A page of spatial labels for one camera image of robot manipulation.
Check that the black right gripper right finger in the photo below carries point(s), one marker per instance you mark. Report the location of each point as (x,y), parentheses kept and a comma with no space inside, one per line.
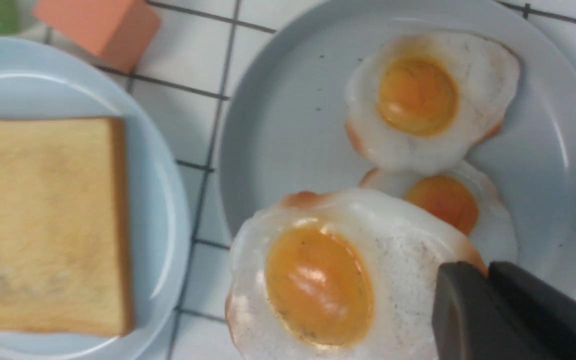
(548,300)

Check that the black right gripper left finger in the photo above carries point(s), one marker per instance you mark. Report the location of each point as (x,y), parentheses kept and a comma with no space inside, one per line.
(494,317)

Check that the fried egg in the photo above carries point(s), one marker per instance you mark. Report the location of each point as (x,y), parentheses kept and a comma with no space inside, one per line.
(463,197)
(348,275)
(421,102)

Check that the toast slice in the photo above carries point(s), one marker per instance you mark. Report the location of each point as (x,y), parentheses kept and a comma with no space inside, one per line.
(65,263)

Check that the grey plate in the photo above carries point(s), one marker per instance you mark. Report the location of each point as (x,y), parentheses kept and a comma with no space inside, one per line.
(284,132)

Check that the checkered white tablecloth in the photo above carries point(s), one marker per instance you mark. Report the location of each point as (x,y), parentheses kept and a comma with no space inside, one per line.
(184,82)

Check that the orange cube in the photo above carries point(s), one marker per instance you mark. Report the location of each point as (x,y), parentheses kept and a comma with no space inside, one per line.
(118,32)

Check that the light blue plate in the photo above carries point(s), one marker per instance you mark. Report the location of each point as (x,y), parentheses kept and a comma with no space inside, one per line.
(41,82)

